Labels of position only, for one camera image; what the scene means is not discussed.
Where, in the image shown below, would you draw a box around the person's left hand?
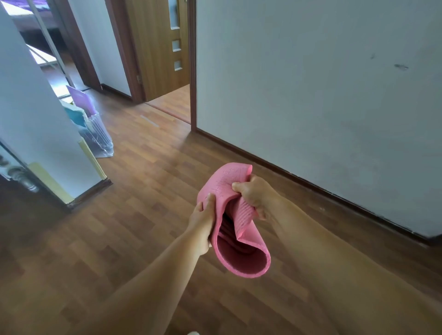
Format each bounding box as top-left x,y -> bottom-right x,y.
186,193 -> 217,257

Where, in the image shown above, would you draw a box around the person's right hand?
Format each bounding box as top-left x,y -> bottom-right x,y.
231,174 -> 280,221

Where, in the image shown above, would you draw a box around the pink yoga mat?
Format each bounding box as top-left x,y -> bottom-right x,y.
197,162 -> 272,279

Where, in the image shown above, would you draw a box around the person's right forearm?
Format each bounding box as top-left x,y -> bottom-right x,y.
266,196 -> 442,335

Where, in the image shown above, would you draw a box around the person's left forearm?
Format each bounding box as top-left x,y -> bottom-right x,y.
67,231 -> 208,335

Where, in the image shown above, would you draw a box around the clear plastic bag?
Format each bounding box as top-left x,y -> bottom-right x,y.
60,85 -> 115,159

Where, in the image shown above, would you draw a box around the light brown wooden door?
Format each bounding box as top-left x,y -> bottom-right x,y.
124,0 -> 191,103

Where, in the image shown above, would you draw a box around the plain white radiator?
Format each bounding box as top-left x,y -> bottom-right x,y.
0,141 -> 41,194

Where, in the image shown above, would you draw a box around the metal shelf rack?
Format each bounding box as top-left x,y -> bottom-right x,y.
10,0 -> 76,101

